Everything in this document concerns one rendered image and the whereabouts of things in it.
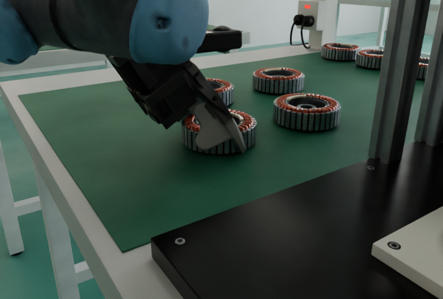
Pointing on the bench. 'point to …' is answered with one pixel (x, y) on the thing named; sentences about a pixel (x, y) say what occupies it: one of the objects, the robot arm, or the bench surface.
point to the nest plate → (416, 251)
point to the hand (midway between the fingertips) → (221, 133)
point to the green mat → (106, 108)
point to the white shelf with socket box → (319, 9)
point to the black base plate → (308, 236)
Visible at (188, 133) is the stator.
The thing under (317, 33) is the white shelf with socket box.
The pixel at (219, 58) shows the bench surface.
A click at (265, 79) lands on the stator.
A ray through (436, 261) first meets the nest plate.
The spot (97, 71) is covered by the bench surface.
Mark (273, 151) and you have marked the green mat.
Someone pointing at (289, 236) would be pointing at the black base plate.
